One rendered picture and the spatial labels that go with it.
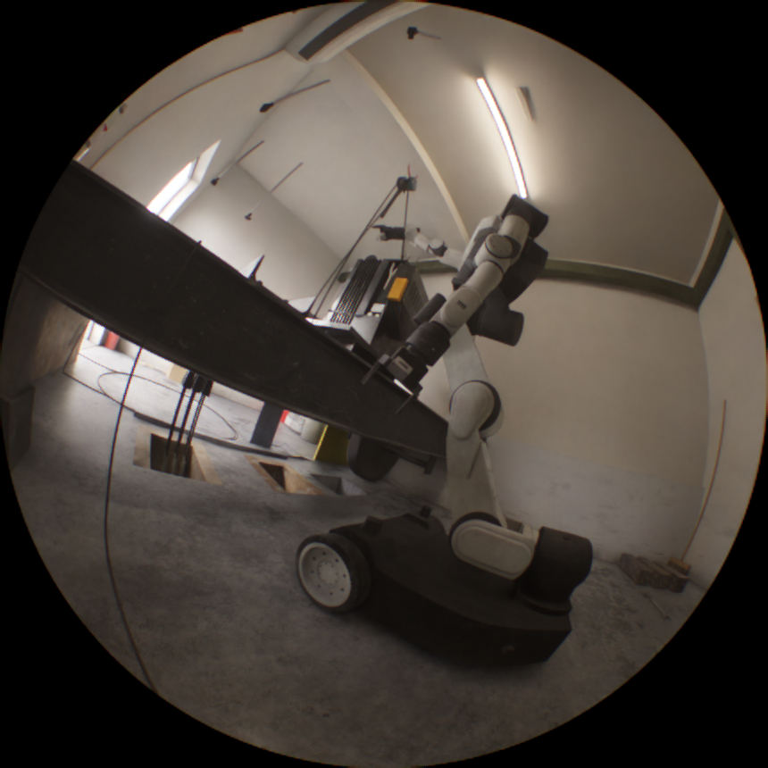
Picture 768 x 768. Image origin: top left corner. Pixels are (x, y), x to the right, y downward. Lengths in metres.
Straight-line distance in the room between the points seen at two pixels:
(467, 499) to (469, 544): 0.12
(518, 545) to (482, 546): 0.08
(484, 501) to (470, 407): 0.24
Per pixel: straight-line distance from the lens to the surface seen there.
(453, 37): 2.46
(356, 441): 1.77
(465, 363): 0.73
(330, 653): 0.58
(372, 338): 1.50
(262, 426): 1.84
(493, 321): 0.78
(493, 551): 0.62
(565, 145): 2.55
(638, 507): 2.36
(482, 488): 0.64
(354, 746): 0.50
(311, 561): 0.65
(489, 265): 0.69
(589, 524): 2.21
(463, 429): 0.61
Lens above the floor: 0.47
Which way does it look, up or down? 10 degrees up
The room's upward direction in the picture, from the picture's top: 21 degrees clockwise
